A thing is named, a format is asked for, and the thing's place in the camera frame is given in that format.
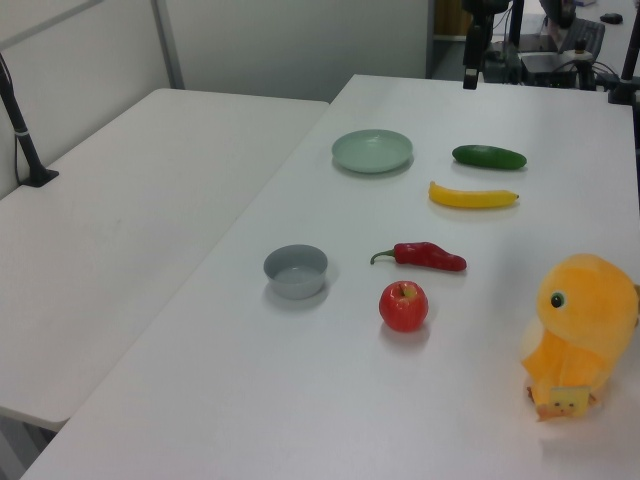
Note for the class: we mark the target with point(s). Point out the black computer mouse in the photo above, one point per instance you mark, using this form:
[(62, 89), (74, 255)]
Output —
[(611, 18)]

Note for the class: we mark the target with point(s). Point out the black device box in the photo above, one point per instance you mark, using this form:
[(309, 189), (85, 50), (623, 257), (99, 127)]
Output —
[(545, 67)]

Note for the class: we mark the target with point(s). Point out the yellow banana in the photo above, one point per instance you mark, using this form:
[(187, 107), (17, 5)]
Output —
[(470, 199)]

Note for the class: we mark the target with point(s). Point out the black pole with white band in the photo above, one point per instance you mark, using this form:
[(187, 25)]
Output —
[(25, 145)]

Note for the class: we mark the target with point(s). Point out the grey partition post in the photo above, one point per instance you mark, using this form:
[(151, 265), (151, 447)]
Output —
[(167, 45)]

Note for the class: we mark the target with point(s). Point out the green cucumber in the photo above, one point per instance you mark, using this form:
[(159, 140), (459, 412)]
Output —
[(490, 157)]

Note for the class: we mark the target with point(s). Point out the orange plush toy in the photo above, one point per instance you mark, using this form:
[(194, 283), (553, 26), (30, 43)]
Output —
[(585, 310)]

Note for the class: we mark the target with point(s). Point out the black keyboard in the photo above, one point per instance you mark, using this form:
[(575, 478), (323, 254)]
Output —
[(592, 35)]

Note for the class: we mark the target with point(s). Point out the red chili pepper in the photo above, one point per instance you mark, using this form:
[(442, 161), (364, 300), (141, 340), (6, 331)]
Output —
[(425, 255)]

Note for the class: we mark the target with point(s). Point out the red apple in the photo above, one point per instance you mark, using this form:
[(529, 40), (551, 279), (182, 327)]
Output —
[(402, 307)]

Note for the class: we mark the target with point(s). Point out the grey bowl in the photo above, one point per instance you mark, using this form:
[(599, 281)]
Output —
[(295, 277)]

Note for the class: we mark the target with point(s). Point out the pale green plate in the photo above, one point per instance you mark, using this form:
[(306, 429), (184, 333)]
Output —
[(372, 150)]

